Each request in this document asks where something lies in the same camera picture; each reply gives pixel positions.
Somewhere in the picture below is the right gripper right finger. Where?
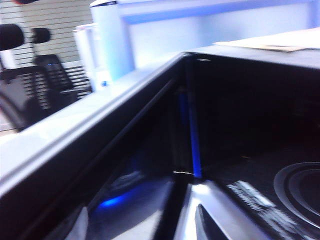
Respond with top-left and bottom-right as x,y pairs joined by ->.
194,203 -> 228,240

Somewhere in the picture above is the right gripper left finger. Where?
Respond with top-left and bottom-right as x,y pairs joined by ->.
46,206 -> 90,240

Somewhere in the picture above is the black silver Midea microwave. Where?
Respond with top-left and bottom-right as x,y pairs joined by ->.
172,51 -> 320,240

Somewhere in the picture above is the short white cylinder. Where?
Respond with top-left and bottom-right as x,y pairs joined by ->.
73,23 -> 111,92

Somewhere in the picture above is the tall white cylinder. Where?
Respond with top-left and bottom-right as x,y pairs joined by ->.
89,0 -> 134,81

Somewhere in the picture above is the black office chair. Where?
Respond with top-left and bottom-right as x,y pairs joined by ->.
30,26 -> 93,101
0,23 -> 78,132

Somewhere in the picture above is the large white paper sheet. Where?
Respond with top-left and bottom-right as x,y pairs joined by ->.
213,27 -> 320,51

